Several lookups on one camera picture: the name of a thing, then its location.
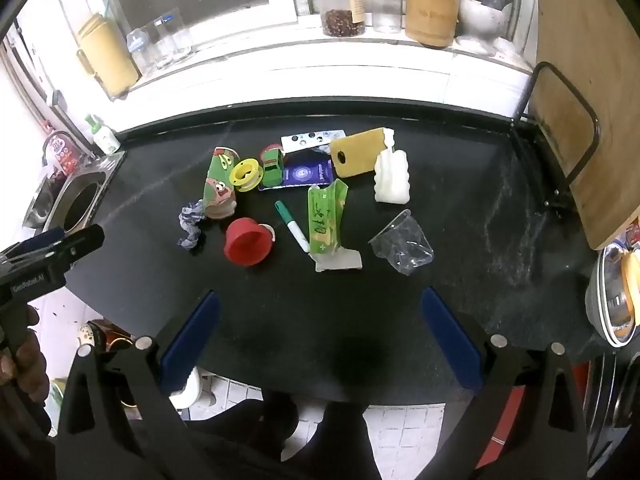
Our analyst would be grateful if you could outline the wooden cutting board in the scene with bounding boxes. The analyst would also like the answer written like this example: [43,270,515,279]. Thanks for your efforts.
[531,0,640,252]

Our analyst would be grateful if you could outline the steel sink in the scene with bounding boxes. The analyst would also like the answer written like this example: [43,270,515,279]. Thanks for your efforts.
[22,151,127,234]

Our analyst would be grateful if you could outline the yellow plastic spool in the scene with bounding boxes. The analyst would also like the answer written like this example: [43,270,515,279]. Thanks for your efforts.
[229,158,264,194]

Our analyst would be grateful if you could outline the green capped white marker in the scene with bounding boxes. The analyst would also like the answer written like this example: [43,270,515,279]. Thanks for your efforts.
[273,200,311,254]

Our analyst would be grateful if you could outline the grey stone mortar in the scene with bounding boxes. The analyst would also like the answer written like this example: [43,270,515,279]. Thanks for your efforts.
[456,0,514,44]

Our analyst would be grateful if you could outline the yellow plastic pitcher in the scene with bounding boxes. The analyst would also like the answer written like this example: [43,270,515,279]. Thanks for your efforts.
[75,11,140,102]

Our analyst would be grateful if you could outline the cartoon printed paper cup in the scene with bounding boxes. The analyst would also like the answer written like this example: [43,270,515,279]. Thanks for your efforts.
[201,146,237,222]

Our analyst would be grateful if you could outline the blue printed card packet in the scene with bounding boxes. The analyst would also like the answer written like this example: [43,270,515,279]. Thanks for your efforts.
[258,159,335,192]

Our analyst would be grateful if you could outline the black metal rack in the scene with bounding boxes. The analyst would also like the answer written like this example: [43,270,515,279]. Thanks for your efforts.
[511,61,602,212]

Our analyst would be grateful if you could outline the red printed packet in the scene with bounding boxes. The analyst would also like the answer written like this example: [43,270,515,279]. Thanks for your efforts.
[46,133,82,177]

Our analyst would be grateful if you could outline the blue capped baby bottle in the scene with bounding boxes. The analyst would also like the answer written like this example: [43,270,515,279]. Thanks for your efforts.
[125,27,152,75]

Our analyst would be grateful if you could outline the blue white crumpled cloth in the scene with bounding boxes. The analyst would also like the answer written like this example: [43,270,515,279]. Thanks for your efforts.
[176,199,207,251]

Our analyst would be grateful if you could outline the white crumpled foam wrap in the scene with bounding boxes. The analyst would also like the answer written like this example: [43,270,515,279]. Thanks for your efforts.
[373,148,412,205]

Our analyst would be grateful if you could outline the pot with floral lid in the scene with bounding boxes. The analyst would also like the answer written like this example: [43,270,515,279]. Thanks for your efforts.
[77,322,102,350]

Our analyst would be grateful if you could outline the white green dish soap bottle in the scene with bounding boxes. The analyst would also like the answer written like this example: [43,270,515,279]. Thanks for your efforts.
[84,113,121,156]

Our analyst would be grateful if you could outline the clear drinking glass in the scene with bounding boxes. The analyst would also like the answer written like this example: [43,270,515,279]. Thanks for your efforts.
[164,7,195,62]
[146,19,175,71]

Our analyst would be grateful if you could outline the bamboo utensil holder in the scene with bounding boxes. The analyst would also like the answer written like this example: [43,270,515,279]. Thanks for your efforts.
[403,0,462,50]

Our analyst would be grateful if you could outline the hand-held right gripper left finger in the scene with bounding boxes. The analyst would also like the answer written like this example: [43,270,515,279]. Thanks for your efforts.
[54,290,221,480]

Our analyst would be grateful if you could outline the green toy car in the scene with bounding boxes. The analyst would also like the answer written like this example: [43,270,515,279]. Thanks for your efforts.
[260,146,287,187]

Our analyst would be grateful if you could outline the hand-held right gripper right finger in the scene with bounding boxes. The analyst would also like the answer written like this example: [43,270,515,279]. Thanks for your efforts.
[421,287,591,480]

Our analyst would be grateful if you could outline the person's left hand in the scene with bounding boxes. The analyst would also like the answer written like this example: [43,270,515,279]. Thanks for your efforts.
[0,306,52,401]

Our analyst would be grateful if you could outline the metal bowl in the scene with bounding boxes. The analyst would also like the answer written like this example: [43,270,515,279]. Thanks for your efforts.
[584,239,640,350]

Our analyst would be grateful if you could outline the person's left forearm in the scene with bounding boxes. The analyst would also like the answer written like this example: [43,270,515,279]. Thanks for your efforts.
[0,385,57,443]

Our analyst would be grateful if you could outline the green snack wrapper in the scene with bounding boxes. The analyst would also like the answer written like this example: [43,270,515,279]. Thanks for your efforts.
[306,178,364,274]

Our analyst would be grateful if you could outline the white card with holes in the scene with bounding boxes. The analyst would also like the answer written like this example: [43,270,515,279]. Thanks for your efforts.
[280,128,347,154]

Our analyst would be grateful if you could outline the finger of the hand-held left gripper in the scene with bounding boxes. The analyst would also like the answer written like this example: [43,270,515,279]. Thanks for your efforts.
[15,224,106,272]
[0,227,66,262]

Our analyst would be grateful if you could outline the clear plastic cup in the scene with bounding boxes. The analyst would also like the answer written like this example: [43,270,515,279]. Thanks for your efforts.
[368,209,434,276]

